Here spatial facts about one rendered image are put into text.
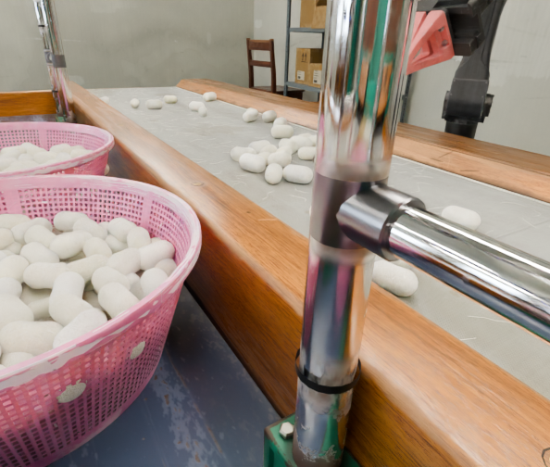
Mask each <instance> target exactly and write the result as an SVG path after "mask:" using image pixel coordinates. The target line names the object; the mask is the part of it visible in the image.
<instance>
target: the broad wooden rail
mask: <svg viewBox="0 0 550 467"><path fill-rule="evenodd" d="M176 87H178V88H181V89H184V90H187V91H190V92H193V93H197V94H200V95H204V93H210V92H213V93H215V94H216V95H217V98H216V99H217V100H219V101H222V102H226V103H229V104H232V105H235V106H237V107H243V108H246V109H248V108H254V109H256V110H257V111H258V113H261V114H263V113H264V112H266V111H270V110H274V111H275V112H276V113H277V119H278V118H280V117H283V118H286V120H287V121H288V122H291V123H293V124H296V125H300V126H303V127H306V128H308V129H311V130H315V131H316V130H317V129H318V117H319V104H317V103H312V102H308V101H304V100H300V99H295V98H291V97H288V96H283V95H275V94H272V93H267V92H263V91H259V90H255V89H251V88H246V87H242V86H238V85H234V84H230V83H225V82H218V81H214V80H210V79H182V80H180V82H179V83H178V84H177V85H176ZM393 155H395V156H398V157H400V158H406V159H409V160H412V161H415V162H418V163H421V164H424V165H427V166H430V167H433V168H436V169H439V170H444V171H447V172H451V173H454V174H456V175H459V176H462V177H466V178H469V179H471V180H474V181H477V182H481V183H486V184H489V185H491V186H495V187H498V188H501V189H504V190H507V191H510V192H513V193H516V194H519V195H522V196H527V197H530V198H533V199H536V200H540V201H543V202H545V203H548V204H550V156H547V155H542V154H538V153H533V152H530V151H525V150H521V149H517V148H513V147H509V146H504V145H497V144H493V143H489V142H484V141H481V140H476V139H472V138H468V137H464V136H460V135H455V134H451V133H444V132H439V131H435V130H432V129H427V128H423V127H419V126H415V125H410V124H406V123H403V122H398V123H397V129H396V135H395V140H394V151H393Z"/></svg>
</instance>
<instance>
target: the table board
mask: <svg viewBox="0 0 550 467"><path fill-rule="evenodd" d="M43 114H56V105H55V100H54V97H53V92H52V91H51V90H40V91H6V92H0V117H9V116H26V115H43Z"/></svg>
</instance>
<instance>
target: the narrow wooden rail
mask: <svg viewBox="0 0 550 467"><path fill-rule="evenodd" d="M69 84H70V89H71V93H72V99H73V104H74V108H75V113H76V119H77V123H78V124H82V125H88V126H94V127H97V128H100V129H103V130H106V131H108V132H110V133H111V134H112V135H113V137H114V143H115V144H114V146H113V148H112V149H111V150H110V151H109V154H108V159H107V165H108V166H109V172H108V174H106V175H105V176H106V177H114V178H120V179H127V180H132V181H136V182H141V183H148V184H151V185H153V186H156V187H159V188H162V189H164V190H167V191H169V192H171V193H172V194H174V195H176V196H178V197H179V198H181V199H182V200H183V201H185V202H186V203H187V204H188V205H189V206H190V207H191V208H192V209H193V211H194V212H195V214H196V216H197V218H198V220H199V222H200V226H201V235H202V243H201V249H200V253H199V256H198V259H197V261H196V263H195V264H194V267H193V269H192V270H191V272H190V273H189V275H188V276H187V278H186V279H185V280H184V282H183V284H184V285H185V287H186V288H187V290H188V291H189V292H190V294H191V295H192V296H193V298H194V300H195V301H196V302H197V304H198V305H199V306H200V308H201V309H202V311H203V312H204V313H205V315H206V316H207V317H208V318H209V319H210V321H211V322H212V324H213V325H214V326H215V328H216V329H217V330H218V332H219V334H220V335H221V336H222V338H223V339H224V340H225V342H226V343H227V345H228V346H229V347H230V349H231V350H232V352H233V353H234V355H235V356H236V357H237V359H238V360H239V361H240V362H241V363H242V364H243V366H244V368H245V369H246V370H247V372H248V373H249V374H250V376H251V377H252V379H253V380H254V381H255V383H256V384H257V386H258V387H259V389H260V390H261V391H262V393H263V394H264V395H265V397H266V398H267V400H268V401H269V403H270V404H271V405H272V407H273V408H274V410H275V411H277V413H278V414H279V415H280V417H281V418H284V417H286V416H288V415H290V414H292V413H294V412H295V405H296V393H297V381H298V376H297V374H296V371H295V366H294V365H295V357H296V353H297V350H298V349H299V348H300V345H301V333H302V320H303V308H304V296H305V285H306V262H307V250H308V238H307V237H305V236H304V235H302V234H301V233H299V232H297V231H296V230H295V229H294V228H292V227H291V226H289V225H288V224H286V223H285V222H283V221H281V220H280V219H278V218H277V217H275V216H274V215H272V214H271V213H269V212H268V211H266V210H265V209H263V208H262V207H260V206H259V205H258V204H256V203H255V202H253V201H252V200H250V199H249V198H247V197H246V196H244V195H242V194H241V193H239V192H238V191H237V190H235V189H234V188H232V187H231V186H229V185H228V184H226V183H225V182H223V181H222V180H221V179H219V178H218V177H216V176H215V175H213V174H212V173H210V172H209V171H207V170H205V169H204V168H202V167H201V166H199V165H198V164H196V163H195V162H193V161H192V160H190V159H189V158H187V157H186V156H185V155H183V154H182V153H180V152H179V151H177V150H176V149H174V148H173V147H171V146H170V145H168V144H166V143H165V142H163V141H162V140H160V139H159V138H157V137H156V136H154V135H153V134H151V133H150V132H149V131H147V130H146V129H144V128H143V127H141V126H140V125H138V124H137V123H135V122H134V121H132V120H130V119H129V118H127V117H126V116H124V115H123V114H121V113H120V112H118V111H117V110H116V109H114V108H113V107H112V106H110V105H109V104H107V103H106V102H104V101H103V100H101V99H100V98H98V97H97V96H95V95H93V94H92V93H90V92H89V91H87V90H86V89H84V88H83V87H81V86H80V85H78V84H77V83H75V82H74V81H69ZM359 359H360V361H361V372H360V370H359V368H358V365H357V369H356V378H357V377H358V375H359V373H360V378H359V380H358V382H357V384H356V385H355V386H354V391H353V396H352V402H351V408H350V413H349V419H348V425H347V430H346V436H345V441H344V445H345V446H346V447H347V449H348V450H349V451H350V452H351V453H352V455H353V456H354V457H355V458H356V460H357V461H358V462H359V463H360V464H361V466H362V467H550V400H549V399H548V398H546V397H544V396H543V395H541V394H540V393H538V392H537V391H535V390H534V389H532V388H531V387H529V386H528V385H526V384H524V383H523V382H521V381H520V380H519V379H518V378H516V377H515V376H513V375H512V374H510V373H509V372H507V371H505V370H504V369H502V368H501V367H499V366H498V365H496V364H495V363H493V362H492V361H490V360H488V359H487V358H485V357H484V356H483V355H482V354H480V353H479V352H478V351H476V350H475V349H473V348H472V347H470V346H468V345H467V344H465V343H464V342H462V341H461V340H459V339H458V338H456V337H455V336H453V335H452V334H450V333H448V332H447V331H446V330H445V329H443V328H442V327H440V326H439V325H437V324H436V323H434V322H432V321H431V320H429V319H428V318H426V317H425V316H423V315H422V314H420V313H419V312H417V311H416V310H414V309H412V308H411V307H409V306H408V305H407V304H406V303H404V302H403V301H401V300H400V299H398V298H397V297H395V296H393V295H392V294H390V293H389V292H387V291H386V290H384V289H383V288H381V287H380V286H378V285H377V284H375V283H373V282H372V281H371V285H370V290H369V301H368V306H367V312H366V319H365V324H364V330H363V335H362V341H361V347H360V352H359Z"/></svg>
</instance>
